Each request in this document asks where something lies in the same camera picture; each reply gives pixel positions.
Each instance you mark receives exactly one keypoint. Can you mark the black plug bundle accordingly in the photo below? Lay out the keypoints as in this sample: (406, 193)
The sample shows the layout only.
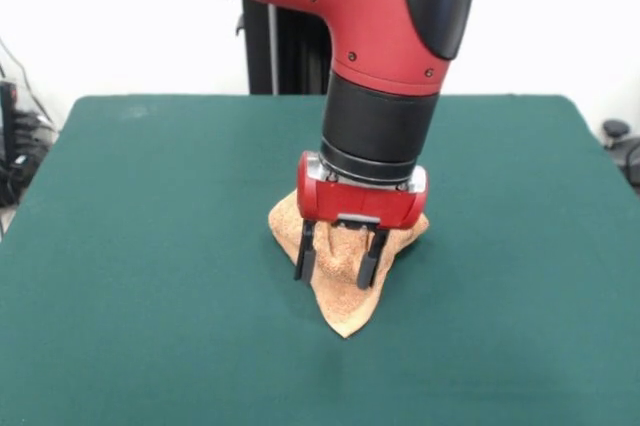
(32, 128)

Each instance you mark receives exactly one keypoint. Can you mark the dark green table cloth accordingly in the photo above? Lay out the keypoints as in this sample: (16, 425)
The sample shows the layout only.
(150, 256)

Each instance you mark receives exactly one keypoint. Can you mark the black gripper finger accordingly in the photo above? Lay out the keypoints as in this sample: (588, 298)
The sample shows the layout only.
(371, 266)
(304, 256)

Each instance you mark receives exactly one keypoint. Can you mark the tan terry cloth towel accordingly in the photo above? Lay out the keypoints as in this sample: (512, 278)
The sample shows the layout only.
(345, 311)

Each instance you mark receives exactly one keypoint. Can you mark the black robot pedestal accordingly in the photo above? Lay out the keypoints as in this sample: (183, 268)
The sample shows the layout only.
(290, 56)

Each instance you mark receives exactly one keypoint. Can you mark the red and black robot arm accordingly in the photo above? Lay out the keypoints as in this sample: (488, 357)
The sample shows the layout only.
(380, 21)

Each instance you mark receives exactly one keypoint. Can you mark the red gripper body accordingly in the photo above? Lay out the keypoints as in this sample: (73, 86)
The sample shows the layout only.
(365, 203)

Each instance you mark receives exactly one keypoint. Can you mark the black upright device, red light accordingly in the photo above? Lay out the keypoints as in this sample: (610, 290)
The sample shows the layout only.
(8, 146)

